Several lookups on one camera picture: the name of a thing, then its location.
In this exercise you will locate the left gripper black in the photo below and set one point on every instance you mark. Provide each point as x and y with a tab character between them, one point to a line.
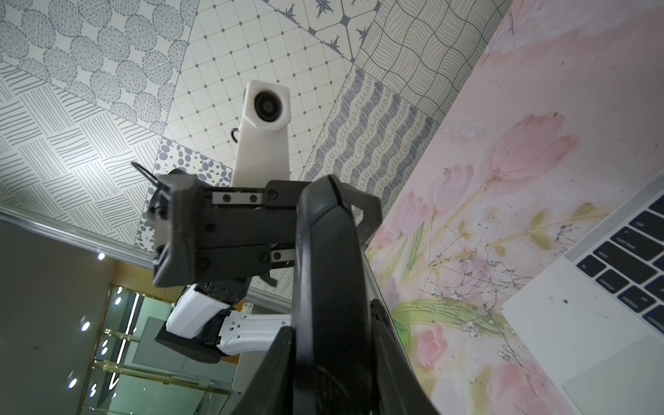
205	234

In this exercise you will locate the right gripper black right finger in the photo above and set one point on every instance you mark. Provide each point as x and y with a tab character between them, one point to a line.
396	389

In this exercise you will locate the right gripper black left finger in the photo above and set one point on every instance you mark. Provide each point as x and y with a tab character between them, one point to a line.
271	389

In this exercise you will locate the black wireless mouse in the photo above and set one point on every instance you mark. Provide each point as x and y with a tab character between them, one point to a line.
333	367

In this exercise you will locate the silver laptop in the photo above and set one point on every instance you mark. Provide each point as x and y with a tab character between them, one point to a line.
593	319

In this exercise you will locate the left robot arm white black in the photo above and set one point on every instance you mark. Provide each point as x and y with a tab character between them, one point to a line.
205	324

